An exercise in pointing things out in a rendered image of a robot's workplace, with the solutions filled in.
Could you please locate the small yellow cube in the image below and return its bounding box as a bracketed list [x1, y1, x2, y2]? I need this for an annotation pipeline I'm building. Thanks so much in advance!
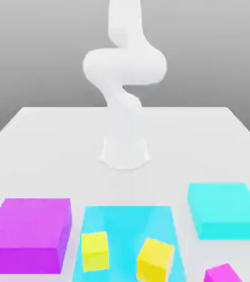
[81, 231, 110, 273]
[136, 237, 175, 282]

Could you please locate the small magenta cube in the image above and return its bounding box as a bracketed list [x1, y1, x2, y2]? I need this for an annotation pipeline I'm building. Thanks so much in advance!
[203, 263, 243, 282]

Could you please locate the large sky blue box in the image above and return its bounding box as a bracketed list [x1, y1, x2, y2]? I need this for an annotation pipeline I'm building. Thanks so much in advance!
[72, 205, 187, 282]

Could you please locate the large aqua box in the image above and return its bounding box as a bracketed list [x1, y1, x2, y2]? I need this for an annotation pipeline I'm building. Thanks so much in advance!
[187, 182, 250, 241]

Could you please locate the large magenta box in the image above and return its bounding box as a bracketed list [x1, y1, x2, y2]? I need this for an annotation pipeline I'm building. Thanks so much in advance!
[0, 198, 73, 275]

